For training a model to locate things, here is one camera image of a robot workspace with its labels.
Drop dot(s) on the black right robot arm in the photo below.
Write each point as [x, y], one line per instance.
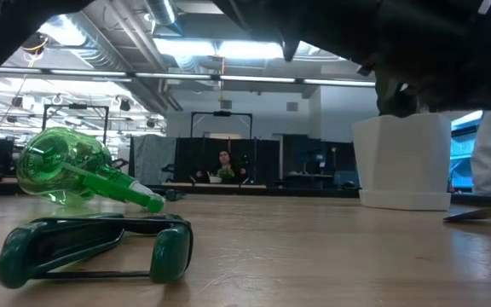
[454, 51]

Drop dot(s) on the black partition screen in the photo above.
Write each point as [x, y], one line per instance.
[194, 158]

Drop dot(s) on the green cactus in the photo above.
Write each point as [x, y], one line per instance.
[394, 100]

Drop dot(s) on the long ceiling light strip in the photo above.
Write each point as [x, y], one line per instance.
[88, 73]

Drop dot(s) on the black gantry frame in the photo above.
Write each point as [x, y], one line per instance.
[77, 106]
[222, 113]

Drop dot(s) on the small black green pruning shears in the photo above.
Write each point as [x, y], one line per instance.
[172, 195]

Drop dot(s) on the white hexagonal plant pot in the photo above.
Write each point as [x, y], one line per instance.
[401, 162]

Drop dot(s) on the green plastic spray bottle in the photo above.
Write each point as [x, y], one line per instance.
[58, 166]

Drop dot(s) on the small green potted plant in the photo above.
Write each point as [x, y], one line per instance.
[226, 173]

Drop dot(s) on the gray hanging cloth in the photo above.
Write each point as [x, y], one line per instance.
[151, 160]

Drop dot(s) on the silver ventilation duct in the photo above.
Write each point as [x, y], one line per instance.
[162, 10]

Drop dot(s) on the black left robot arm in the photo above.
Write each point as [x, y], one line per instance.
[7, 34]

